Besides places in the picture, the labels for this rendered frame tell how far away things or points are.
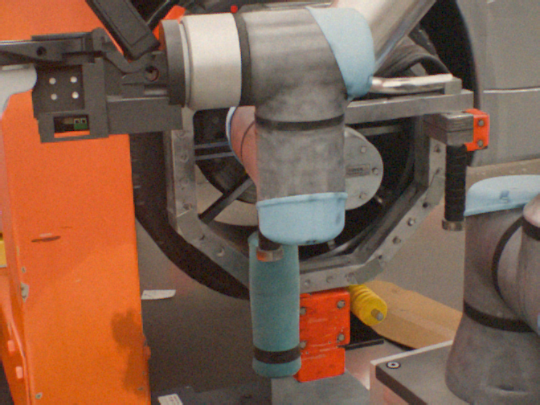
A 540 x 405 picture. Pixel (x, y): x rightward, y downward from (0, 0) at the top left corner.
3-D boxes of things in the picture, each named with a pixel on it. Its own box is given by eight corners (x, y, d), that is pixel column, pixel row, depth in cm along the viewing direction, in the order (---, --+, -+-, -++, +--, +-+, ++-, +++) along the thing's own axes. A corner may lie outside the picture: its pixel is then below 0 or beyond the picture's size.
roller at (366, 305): (333, 276, 236) (333, 251, 234) (393, 328, 210) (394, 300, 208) (308, 280, 234) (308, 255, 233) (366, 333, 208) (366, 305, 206)
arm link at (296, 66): (378, 116, 86) (378, 10, 84) (244, 127, 84) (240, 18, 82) (352, 96, 94) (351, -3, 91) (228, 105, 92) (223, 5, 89)
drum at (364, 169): (338, 176, 205) (337, 104, 201) (387, 208, 186) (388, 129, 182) (269, 186, 201) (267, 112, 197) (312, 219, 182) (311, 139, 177)
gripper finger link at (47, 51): (3, 67, 75) (102, 57, 82) (1, 45, 75) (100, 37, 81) (-33, 67, 78) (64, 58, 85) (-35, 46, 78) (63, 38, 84)
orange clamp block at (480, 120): (428, 145, 212) (468, 140, 215) (448, 155, 205) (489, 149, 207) (429, 111, 209) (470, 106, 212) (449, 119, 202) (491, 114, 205)
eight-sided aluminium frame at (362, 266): (430, 259, 218) (435, -11, 201) (446, 270, 212) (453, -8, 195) (171, 303, 201) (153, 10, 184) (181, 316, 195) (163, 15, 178)
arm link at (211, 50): (237, 13, 82) (221, 13, 90) (177, 16, 81) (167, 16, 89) (243, 110, 83) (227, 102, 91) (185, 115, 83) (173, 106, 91)
